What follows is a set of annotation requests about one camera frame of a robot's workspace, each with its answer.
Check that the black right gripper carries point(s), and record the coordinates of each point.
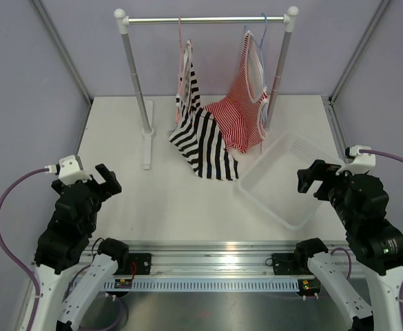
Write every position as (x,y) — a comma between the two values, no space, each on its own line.
(318,170)

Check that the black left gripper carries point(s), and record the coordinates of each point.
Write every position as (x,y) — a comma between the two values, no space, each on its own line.
(111,185)

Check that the black white striped tank top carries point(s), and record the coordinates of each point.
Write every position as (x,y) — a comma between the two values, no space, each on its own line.
(196,135)

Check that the pink plastic hanger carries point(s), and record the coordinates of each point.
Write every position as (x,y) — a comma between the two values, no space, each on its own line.
(180,51)

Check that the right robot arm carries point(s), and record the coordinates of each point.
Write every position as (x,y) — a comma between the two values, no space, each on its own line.
(360,202)

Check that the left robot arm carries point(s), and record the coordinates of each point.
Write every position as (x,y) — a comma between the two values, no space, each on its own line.
(61,245)

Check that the blue plastic hanger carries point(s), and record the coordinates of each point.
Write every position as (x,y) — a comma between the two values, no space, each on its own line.
(262,45)

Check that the red white striped tank top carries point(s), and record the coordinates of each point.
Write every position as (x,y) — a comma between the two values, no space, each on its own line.
(242,112)

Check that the white plastic basket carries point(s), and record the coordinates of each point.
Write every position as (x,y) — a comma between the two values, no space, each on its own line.
(271,183)

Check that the white clothes rack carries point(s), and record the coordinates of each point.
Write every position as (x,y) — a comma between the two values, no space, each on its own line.
(146,108)

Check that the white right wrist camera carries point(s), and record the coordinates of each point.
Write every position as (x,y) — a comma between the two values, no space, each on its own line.
(361,160)

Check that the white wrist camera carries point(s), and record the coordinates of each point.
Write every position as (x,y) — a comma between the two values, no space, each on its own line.
(69,170)
(361,160)

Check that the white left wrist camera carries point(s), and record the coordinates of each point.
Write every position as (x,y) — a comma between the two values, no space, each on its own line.
(69,170)

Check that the aluminium mounting rail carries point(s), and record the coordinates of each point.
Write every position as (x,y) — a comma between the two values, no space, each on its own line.
(211,259)

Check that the white slotted cable duct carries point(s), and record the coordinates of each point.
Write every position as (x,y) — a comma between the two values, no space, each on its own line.
(203,285)

